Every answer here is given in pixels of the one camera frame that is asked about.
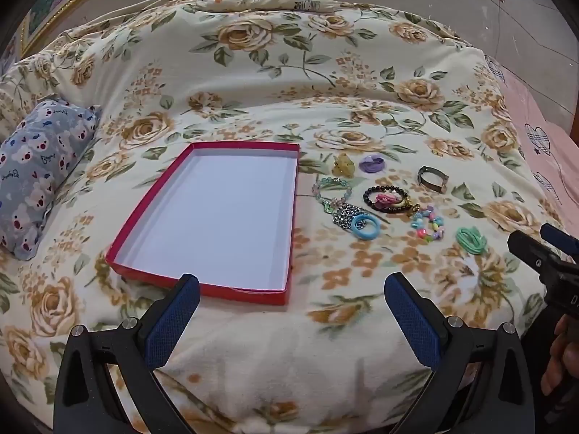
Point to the pink heart-print sheet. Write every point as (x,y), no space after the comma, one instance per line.
(543,153)

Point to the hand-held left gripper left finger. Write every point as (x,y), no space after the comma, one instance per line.
(169,321)

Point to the yellow hair claw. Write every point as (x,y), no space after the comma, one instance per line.
(343,166)

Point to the grey bear-print pillow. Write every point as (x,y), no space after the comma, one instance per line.
(40,167)

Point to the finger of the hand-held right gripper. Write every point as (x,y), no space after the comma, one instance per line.
(558,237)
(531,253)

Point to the pink hair clip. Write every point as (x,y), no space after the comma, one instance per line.
(385,199)

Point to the person's right hand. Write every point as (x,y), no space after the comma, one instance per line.
(561,357)

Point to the silver metal bangle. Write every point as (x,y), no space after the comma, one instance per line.
(423,181)

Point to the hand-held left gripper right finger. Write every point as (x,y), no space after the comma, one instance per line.
(414,321)

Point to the floral blanket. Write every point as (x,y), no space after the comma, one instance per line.
(280,77)

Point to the gold-framed painting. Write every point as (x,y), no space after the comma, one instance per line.
(68,4)

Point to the red cardboard box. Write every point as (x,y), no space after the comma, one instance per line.
(217,217)

